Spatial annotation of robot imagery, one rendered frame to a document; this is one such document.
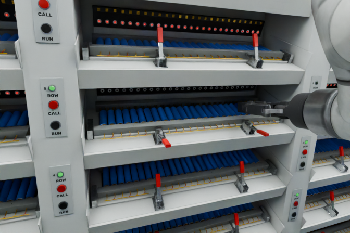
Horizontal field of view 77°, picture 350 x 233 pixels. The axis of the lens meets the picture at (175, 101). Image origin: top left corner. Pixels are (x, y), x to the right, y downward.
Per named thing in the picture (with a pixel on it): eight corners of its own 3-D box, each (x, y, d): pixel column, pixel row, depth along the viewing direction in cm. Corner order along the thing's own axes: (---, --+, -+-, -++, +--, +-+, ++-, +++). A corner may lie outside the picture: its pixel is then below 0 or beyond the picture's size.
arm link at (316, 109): (366, 137, 39) (333, 132, 45) (365, 86, 39) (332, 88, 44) (329, 142, 36) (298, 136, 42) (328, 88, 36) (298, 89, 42)
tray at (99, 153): (289, 143, 69) (302, 118, 65) (84, 169, 50) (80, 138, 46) (253, 108, 86) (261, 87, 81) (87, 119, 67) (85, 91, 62)
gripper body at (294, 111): (301, 132, 42) (266, 126, 50) (333, 128, 44) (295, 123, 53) (300, 93, 41) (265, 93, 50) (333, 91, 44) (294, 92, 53)
